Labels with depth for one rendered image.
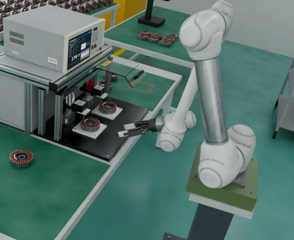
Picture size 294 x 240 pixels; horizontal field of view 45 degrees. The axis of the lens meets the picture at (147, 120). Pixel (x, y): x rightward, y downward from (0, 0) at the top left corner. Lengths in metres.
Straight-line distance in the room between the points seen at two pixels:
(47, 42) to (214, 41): 0.90
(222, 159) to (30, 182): 0.89
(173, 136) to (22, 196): 0.74
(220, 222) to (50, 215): 0.91
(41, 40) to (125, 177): 1.47
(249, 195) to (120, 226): 1.10
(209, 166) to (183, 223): 1.24
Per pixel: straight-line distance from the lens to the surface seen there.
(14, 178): 1.81
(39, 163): 1.89
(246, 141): 1.73
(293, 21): 7.09
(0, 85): 2.07
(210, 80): 1.47
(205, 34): 1.39
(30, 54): 2.03
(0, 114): 2.16
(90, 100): 2.33
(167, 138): 1.67
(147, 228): 2.64
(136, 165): 3.14
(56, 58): 1.95
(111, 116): 2.24
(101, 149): 1.97
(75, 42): 1.95
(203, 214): 2.00
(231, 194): 1.82
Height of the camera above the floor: 1.93
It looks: 30 degrees down
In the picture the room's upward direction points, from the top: 11 degrees clockwise
